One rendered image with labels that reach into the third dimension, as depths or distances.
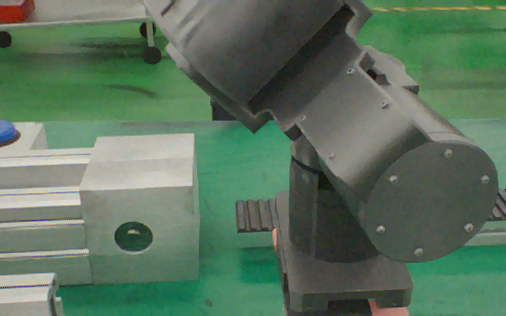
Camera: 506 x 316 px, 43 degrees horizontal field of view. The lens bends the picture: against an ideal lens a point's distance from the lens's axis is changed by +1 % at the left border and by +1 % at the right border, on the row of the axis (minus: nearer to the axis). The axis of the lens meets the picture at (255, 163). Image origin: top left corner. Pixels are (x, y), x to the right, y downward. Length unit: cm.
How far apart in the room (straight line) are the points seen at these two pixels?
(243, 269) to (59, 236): 16
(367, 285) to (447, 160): 11
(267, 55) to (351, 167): 7
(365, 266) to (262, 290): 21
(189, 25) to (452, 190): 13
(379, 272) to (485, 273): 26
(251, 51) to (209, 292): 31
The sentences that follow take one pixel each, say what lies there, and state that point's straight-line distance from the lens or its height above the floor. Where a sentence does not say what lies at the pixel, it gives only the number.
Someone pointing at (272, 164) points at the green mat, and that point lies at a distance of 74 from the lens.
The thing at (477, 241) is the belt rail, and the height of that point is 79.
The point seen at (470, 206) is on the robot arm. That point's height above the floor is 99.
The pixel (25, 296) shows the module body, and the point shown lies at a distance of 44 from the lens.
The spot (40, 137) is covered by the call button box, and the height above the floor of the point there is 83.
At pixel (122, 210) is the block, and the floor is 85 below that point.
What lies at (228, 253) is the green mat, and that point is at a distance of 59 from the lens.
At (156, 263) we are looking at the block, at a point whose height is 80.
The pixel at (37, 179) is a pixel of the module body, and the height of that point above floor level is 85.
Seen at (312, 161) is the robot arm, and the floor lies 98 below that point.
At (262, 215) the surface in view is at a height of 81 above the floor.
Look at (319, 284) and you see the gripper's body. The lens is 34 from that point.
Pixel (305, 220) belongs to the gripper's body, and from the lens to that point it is 35.
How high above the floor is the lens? 113
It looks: 28 degrees down
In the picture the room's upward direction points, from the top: 1 degrees counter-clockwise
